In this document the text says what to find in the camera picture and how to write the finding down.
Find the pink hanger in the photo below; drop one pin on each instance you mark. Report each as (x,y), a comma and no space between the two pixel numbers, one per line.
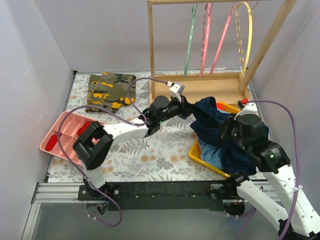
(205,36)
(222,38)

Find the green hanger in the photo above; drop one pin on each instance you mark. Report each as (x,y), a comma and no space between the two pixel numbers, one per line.
(190,40)

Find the light blue shorts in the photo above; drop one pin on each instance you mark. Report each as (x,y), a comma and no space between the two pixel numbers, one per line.
(210,154)

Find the red cloth in tray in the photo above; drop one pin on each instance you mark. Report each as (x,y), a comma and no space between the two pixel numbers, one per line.
(81,130)
(51,142)

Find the navy blue shorts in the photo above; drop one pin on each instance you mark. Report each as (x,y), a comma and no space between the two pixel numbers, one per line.
(206,126)

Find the floral table mat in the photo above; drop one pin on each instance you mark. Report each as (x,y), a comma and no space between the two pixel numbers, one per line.
(163,156)

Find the orange garment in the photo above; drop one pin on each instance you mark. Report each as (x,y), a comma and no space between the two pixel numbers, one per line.
(221,106)

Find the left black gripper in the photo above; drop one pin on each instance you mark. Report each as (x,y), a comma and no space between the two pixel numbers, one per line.
(186,108)

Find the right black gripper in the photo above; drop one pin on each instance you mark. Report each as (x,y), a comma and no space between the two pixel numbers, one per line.
(227,128)

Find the pink divided organizer tray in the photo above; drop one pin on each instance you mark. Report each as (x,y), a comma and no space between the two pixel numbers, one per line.
(68,135)

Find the pink hanger left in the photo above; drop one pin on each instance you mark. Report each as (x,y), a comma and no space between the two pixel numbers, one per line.
(205,36)

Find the red cloth in tray front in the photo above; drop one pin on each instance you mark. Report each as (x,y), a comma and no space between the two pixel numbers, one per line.
(51,142)

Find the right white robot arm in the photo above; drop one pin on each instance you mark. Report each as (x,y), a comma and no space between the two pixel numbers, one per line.
(294,218)

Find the wooden clothes rack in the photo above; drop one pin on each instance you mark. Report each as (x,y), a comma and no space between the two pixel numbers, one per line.
(230,87)

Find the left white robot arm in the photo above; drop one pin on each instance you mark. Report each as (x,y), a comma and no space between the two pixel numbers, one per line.
(94,144)

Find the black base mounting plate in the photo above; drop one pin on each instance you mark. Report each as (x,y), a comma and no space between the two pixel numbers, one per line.
(212,195)

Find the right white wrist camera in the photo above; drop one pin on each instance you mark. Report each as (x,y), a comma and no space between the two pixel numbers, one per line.
(246,107)

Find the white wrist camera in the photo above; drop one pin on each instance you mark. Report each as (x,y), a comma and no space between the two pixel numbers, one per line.
(175,90)
(246,107)

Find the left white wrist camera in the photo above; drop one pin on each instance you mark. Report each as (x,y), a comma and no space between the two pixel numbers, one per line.
(175,90)

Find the pink hanger right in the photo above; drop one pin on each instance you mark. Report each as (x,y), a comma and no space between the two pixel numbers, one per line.
(222,38)

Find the camouflage shorts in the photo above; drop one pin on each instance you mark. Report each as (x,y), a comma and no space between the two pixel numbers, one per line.
(111,91)

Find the red cloth in tray rear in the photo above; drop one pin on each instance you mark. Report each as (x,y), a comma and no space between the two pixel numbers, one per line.
(81,130)

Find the yellow hanger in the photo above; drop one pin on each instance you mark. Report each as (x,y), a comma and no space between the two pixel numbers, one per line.
(244,41)

